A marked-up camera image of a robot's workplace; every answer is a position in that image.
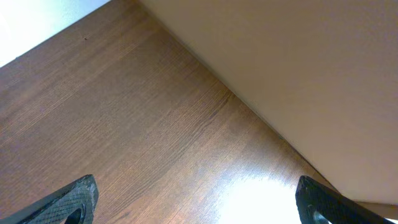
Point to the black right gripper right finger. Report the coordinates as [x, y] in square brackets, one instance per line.
[317, 203]

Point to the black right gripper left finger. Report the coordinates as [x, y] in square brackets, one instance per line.
[73, 203]

